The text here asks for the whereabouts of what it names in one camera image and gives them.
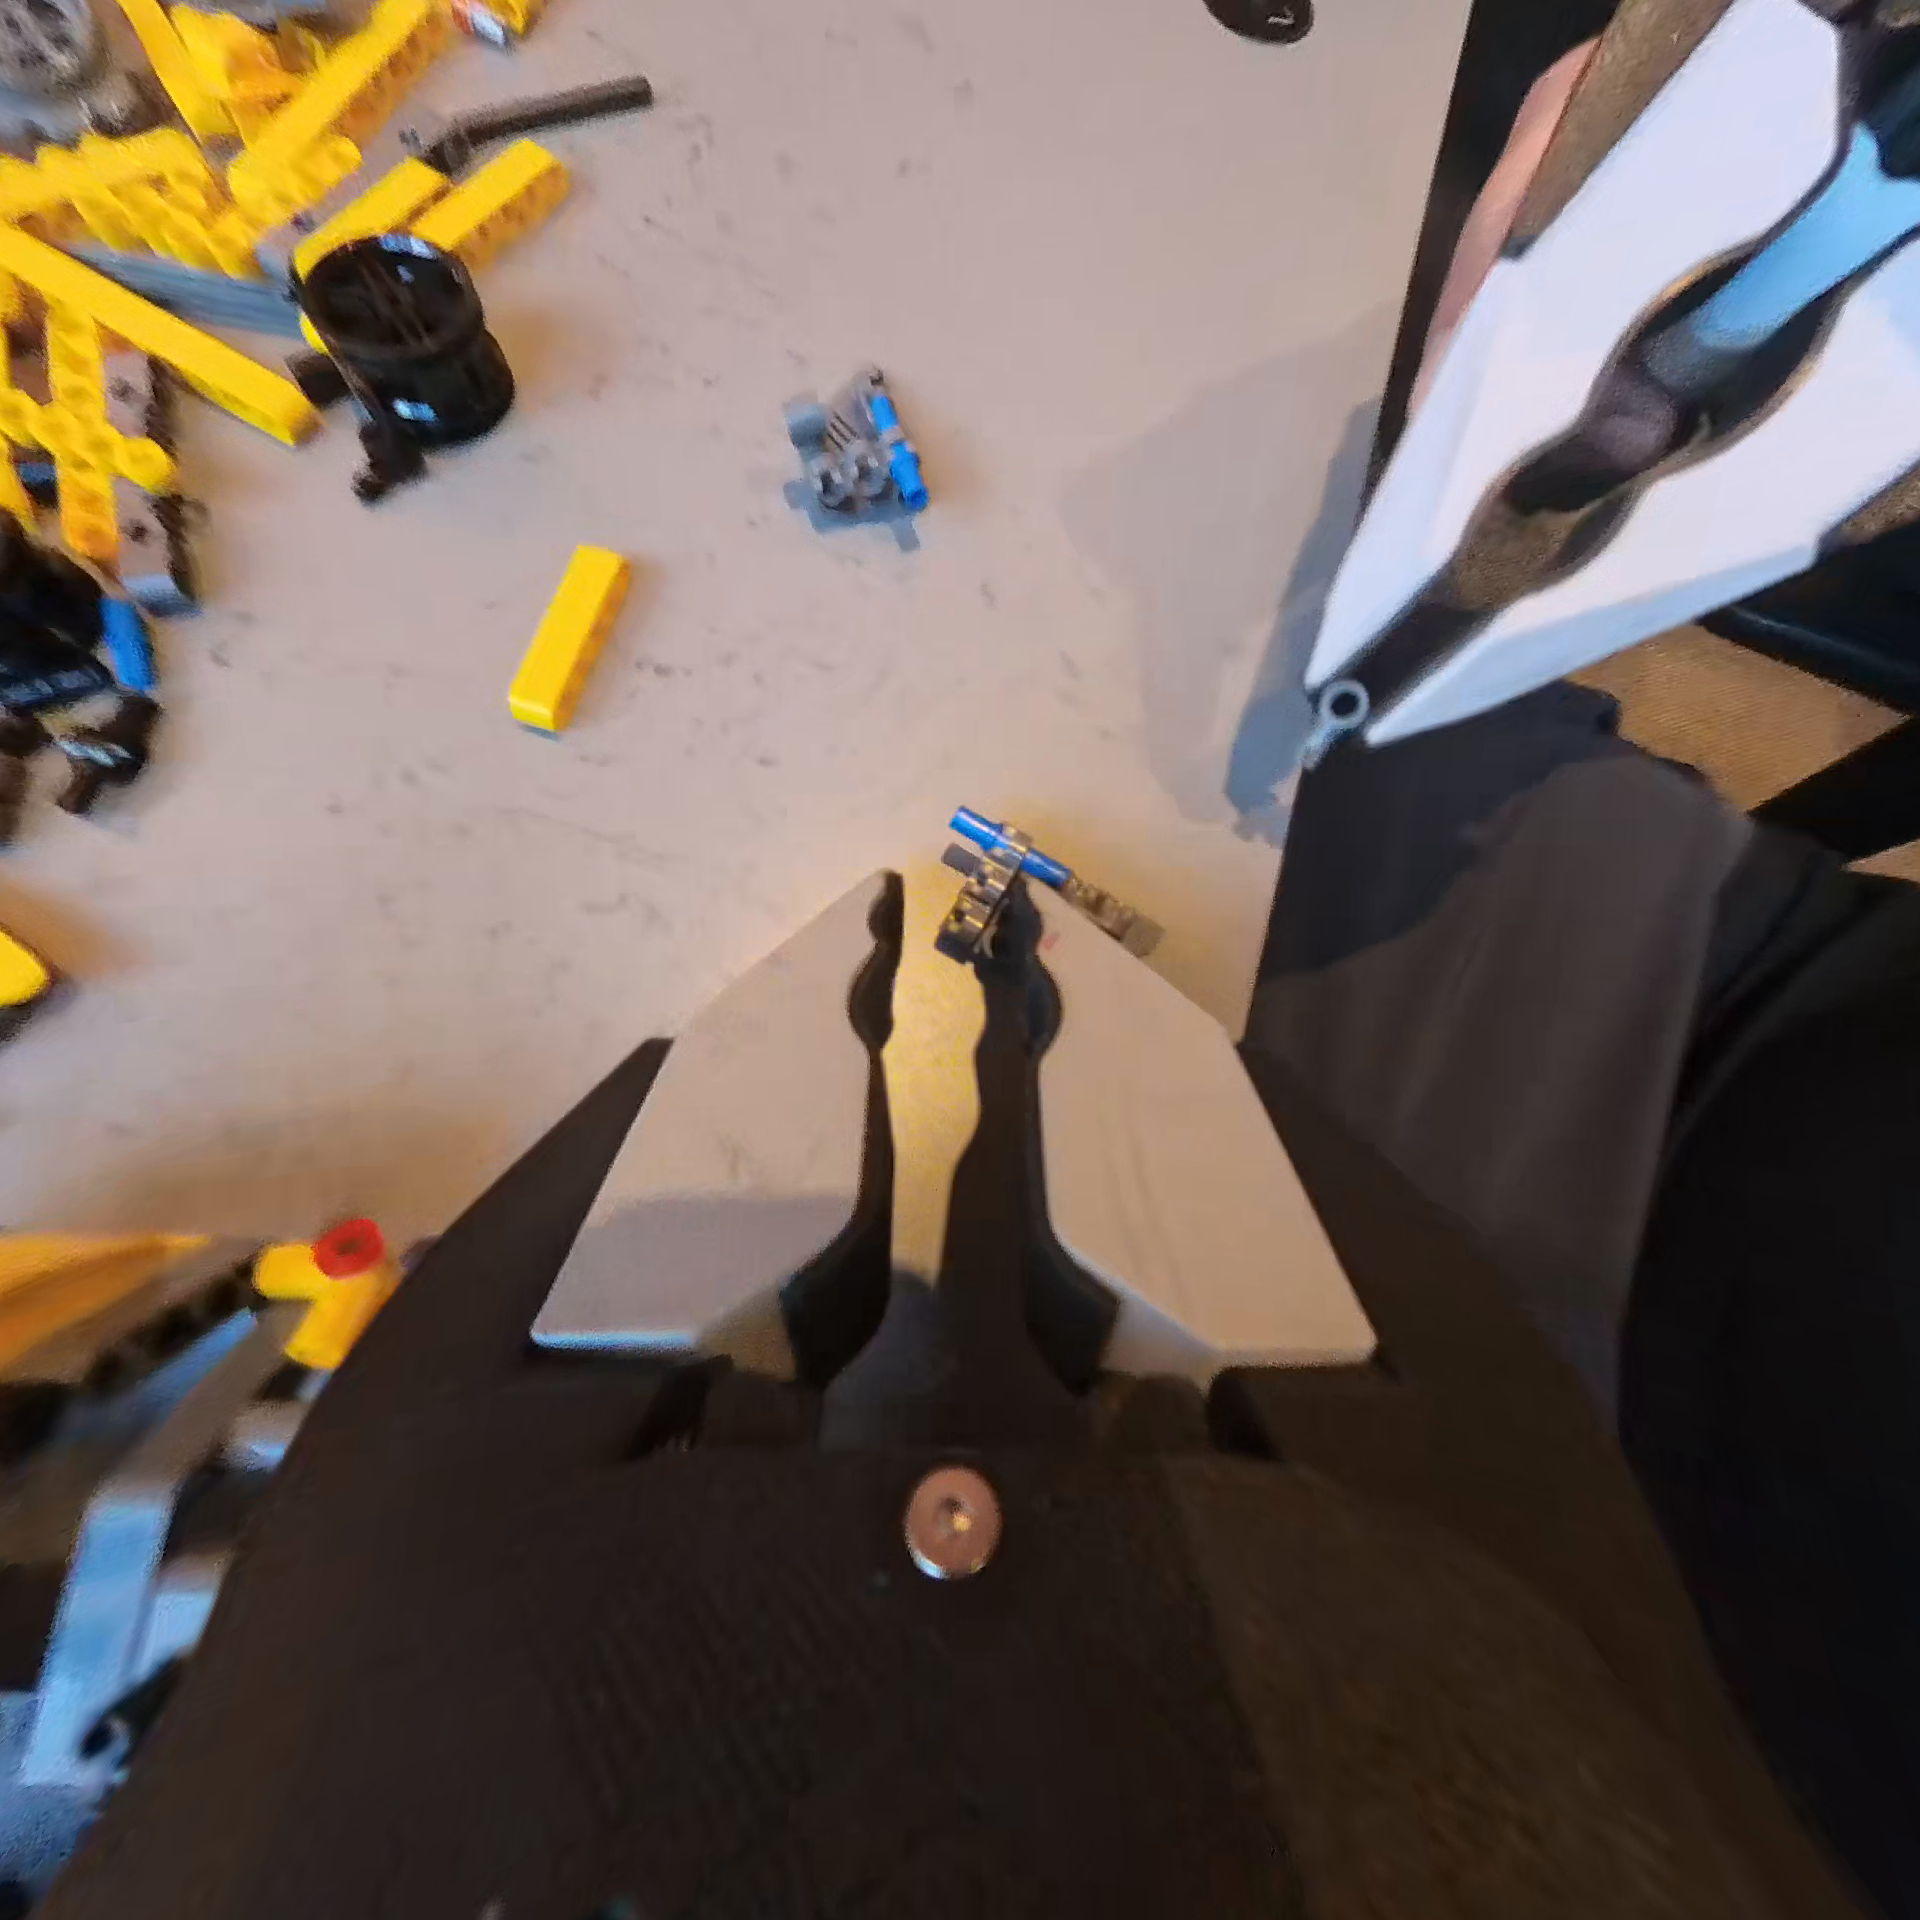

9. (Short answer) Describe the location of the small grey brick assembly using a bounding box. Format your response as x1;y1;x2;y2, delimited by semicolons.
778;364;935;553

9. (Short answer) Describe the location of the grey toy panel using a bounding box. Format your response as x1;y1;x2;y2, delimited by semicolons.
933;817;1169;964

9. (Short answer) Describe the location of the person's right hand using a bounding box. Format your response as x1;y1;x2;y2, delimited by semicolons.
1415;32;1604;396

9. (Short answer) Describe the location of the black toy wheel hub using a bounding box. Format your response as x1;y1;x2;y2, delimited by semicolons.
288;230;518;455

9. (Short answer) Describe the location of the person's black sweater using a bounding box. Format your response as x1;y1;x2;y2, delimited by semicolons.
1617;868;1920;1920

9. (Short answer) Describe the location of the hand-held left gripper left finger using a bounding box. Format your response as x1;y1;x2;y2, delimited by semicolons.
528;868;912;1384

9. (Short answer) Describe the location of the yellow black toy brick vehicle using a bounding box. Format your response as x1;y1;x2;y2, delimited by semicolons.
0;1215;411;1803

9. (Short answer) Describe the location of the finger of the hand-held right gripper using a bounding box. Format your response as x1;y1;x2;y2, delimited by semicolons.
1360;262;1920;748
1302;0;1851;700

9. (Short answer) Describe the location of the pile of toy brick pieces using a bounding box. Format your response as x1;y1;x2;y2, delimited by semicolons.
0;0;657;821

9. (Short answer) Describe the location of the grey desk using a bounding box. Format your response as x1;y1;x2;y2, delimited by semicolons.
0;0;1480;1251

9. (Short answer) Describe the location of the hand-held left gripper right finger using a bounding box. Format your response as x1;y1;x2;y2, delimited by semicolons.
976;886;1378;1392

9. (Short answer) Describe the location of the yellow toy beam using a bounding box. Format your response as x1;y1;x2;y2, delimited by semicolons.
505;544;636;738

